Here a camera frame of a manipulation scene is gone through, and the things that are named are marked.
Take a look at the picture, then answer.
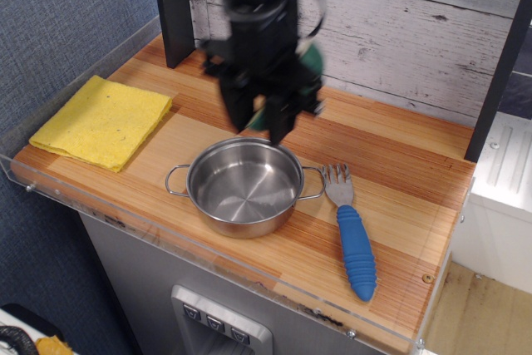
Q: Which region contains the yellow object in corner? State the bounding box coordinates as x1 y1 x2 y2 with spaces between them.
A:
35 336 75 355

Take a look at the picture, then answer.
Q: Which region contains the black right support post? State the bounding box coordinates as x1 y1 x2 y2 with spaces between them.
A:
464 0 531 163

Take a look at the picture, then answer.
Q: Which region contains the yellow folded cloth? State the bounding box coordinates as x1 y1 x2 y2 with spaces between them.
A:
29 76 172 172

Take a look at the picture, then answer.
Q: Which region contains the green toy avocado half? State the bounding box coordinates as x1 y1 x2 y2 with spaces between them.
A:
245 41 323 131

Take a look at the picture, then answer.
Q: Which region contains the stainless steel pot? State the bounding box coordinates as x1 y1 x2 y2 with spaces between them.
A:
165 137 326 239

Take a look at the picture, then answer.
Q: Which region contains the white toy sink unit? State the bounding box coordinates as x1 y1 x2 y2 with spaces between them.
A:
450 112 531 293

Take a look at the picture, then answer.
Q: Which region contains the black braided hose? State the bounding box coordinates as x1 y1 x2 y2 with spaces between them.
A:
0 324 42 355

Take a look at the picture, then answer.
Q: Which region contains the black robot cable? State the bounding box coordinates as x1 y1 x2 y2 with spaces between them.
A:
290 0 329 42

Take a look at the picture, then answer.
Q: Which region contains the grey toy fridge cabinet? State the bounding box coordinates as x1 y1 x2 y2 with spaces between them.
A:
81 214 377 354

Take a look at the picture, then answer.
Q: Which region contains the clear acrylic table guard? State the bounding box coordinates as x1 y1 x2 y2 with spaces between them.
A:
1 14 472 333

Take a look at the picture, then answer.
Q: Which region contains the silver dispenser button panel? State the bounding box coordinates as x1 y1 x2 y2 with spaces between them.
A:
171 285 273 354

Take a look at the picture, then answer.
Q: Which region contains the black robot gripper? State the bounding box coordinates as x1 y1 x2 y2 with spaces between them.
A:
201 7 322 145

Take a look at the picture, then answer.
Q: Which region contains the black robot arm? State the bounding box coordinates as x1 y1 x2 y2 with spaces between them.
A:
201 0 326 145

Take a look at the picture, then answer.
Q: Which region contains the blue handled metal fork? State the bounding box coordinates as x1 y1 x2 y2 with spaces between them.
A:
322 164 377 302

